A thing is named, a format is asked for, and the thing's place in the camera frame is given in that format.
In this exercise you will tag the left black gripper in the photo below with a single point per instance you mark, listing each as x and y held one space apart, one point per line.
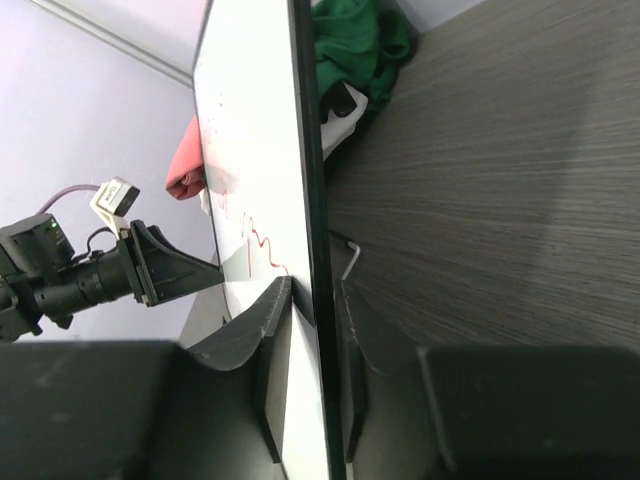
41 276

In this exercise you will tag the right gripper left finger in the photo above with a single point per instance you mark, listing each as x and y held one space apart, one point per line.
152 409

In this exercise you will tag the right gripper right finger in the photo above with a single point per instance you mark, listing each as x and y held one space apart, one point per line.
482 412

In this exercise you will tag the pink t shirt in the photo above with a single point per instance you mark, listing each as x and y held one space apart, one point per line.
186 177

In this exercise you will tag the white dry-erase board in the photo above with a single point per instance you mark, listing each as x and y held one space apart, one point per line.
255 93

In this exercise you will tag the white t shirt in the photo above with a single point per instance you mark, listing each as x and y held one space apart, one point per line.
341 110

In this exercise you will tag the green t shirt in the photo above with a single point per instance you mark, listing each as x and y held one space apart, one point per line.
358 43

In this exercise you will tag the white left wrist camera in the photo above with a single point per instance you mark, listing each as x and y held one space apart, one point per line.
112 202

